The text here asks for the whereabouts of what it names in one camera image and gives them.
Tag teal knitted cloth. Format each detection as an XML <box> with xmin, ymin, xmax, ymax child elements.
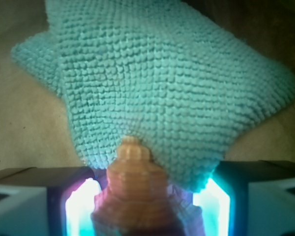
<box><xmin>11</xmin><ymin>0</ymin><xmax>295</xmax><ymax>192</ymax></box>

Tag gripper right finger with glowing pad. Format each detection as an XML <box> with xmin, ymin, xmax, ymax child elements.
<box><xmin>193</xmin><ymin>160</ymin><xmax>295</xmax><ymax>236</ymax></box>

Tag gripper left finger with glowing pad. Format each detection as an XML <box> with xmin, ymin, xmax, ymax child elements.
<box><xmin>0</xmin><ymin>167</ymin><xmax>101</xmax><ymax>236</ymax></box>

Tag tan spiral sea shell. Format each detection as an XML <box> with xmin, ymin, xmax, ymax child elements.
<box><xmin>91</xmin><ymin>136</ymin><xmax>185</xmax><ymax>236</ymax></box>

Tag crumpled brown paper bag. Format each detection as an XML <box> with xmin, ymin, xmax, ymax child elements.
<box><xmin>0</xmin><ymin>0</ymin><xmax>295</xmax><ymax>170</ymax></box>

